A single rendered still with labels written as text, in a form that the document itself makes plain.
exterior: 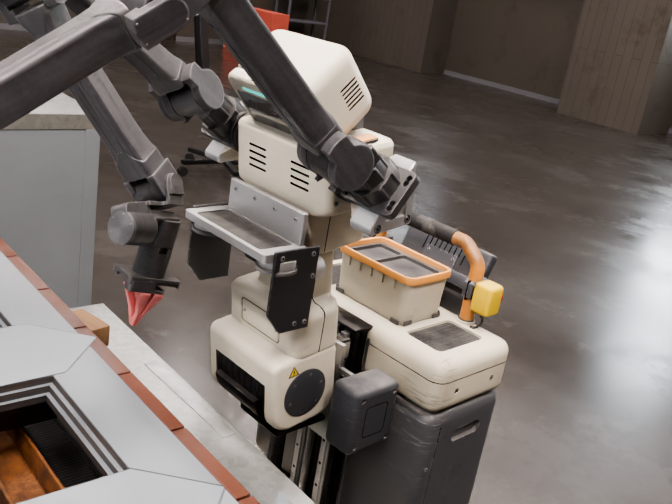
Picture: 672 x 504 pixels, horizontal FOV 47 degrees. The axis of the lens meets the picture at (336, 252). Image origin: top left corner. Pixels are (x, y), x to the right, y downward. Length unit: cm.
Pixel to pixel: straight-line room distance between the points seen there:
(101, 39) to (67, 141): 123
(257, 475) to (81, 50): 78
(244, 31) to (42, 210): 127
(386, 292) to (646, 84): 1026
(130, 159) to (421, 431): 80
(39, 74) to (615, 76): 1130
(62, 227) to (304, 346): 96
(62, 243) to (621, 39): 1043
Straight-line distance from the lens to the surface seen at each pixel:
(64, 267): 228
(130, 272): 137
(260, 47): 105
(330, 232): 146
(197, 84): 147
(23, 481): 137
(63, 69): 94
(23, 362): 134
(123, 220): 131
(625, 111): 1192
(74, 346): 138
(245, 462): 142
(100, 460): 116
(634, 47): 1192
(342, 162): 116
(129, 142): 134
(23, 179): 216
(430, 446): 168
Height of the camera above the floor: 151
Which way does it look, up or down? 20 degrees down
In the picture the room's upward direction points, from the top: 10 degrees clockwise
